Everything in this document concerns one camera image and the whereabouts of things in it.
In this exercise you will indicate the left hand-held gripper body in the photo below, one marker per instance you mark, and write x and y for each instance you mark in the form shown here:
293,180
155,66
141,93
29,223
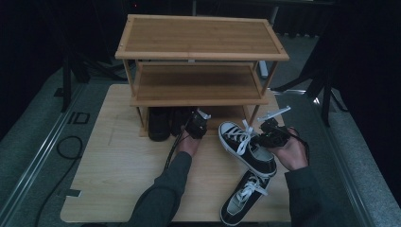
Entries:
197,126

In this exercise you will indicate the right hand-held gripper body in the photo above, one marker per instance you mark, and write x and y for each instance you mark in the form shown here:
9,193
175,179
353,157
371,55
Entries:
274,135

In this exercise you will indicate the black and white sneaker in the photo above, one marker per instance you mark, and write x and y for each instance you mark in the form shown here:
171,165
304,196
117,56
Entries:
244,198
252,157

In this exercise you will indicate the black leather shoe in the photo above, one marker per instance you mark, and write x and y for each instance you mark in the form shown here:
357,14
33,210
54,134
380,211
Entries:
159,126
179,121

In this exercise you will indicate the wooden three-tier shoe rack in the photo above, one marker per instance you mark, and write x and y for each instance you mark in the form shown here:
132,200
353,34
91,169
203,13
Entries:
201,38

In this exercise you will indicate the person's left hand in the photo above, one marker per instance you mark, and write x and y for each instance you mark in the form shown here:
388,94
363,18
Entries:
188,145

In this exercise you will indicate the person's right hand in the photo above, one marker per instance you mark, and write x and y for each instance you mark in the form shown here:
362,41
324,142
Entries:
293,154

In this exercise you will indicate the black metal stand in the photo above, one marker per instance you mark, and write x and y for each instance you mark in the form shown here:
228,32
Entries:
326,101
66,85

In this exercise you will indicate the black floor tape marking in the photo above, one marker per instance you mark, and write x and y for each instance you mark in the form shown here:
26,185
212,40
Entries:
78,118

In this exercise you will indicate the white post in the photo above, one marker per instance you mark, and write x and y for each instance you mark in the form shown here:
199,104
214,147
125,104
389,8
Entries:
263,69

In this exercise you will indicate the metal floor rail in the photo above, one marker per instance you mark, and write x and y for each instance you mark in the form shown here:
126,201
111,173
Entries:
38,151
343,164

